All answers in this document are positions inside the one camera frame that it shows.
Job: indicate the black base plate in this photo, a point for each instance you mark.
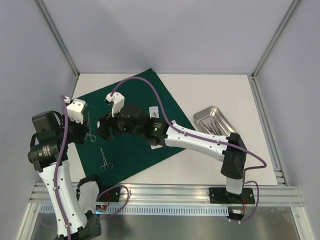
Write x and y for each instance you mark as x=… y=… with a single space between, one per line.
x=111 y=194
x=219 y=195

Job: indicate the aluminium front rail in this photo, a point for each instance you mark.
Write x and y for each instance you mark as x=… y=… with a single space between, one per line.
x=199 y=195

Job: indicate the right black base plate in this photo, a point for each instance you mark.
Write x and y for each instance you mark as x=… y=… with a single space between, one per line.
x=219 y=195

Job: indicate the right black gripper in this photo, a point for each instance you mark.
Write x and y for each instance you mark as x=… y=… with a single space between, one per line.
x=111 y=125

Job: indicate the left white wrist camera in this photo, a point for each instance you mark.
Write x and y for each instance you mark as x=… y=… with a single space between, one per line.
x=75 y=110

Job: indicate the aluminium frame post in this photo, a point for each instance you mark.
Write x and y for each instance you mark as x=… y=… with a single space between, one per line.
x=294 y=5
x=56 y=35

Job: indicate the steel hemostat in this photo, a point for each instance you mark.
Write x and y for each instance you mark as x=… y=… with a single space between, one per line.
x=89 y=135
x=105 y=165

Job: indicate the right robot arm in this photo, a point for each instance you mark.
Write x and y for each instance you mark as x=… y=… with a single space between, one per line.
x=231 y=150

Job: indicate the steel tweezers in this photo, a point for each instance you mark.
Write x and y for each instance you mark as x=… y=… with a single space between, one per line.
x=204 y=126
x=214 y=130

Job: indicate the suture packet left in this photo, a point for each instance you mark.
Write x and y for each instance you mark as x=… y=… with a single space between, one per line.
x=153 y=147

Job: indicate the grey slotted cable duct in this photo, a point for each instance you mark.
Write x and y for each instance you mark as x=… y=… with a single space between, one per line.
x=156 y=210

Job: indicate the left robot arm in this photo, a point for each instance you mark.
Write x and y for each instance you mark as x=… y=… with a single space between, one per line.
x=75 y=209

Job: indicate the left aluminium frame post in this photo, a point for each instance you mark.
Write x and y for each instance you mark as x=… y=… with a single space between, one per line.
x=56 y=35

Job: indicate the stainless steel tray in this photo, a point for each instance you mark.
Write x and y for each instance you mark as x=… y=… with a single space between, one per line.
x=213 y=113

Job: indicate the clear pouch right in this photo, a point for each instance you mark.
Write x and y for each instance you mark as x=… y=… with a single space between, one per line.
x=154 y=112

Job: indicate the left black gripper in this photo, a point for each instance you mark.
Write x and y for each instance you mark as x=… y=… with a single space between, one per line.
x=82 y=132

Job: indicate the right aluminium frame post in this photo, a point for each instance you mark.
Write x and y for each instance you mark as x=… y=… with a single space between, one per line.
x=294 y=5

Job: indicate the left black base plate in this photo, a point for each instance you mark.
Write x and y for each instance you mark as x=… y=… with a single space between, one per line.
x=111 y=194

